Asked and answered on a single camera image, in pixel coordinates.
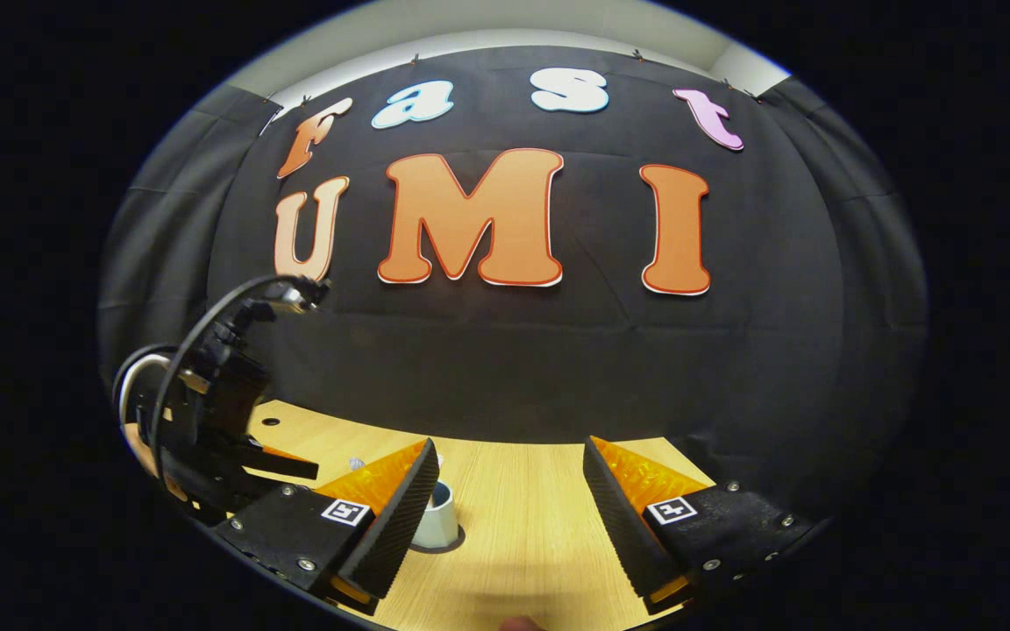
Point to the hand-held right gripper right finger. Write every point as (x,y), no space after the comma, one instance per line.
(623,530)

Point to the black backdrop cloth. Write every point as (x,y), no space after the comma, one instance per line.
(514,368)

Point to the light blue cup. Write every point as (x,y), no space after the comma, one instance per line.
(439,521)

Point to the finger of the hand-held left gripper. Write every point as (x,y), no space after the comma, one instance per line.
(281,464)

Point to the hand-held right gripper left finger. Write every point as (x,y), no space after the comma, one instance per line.
(400,526)

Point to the wooden desktop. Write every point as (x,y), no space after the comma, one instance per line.
(522,526)

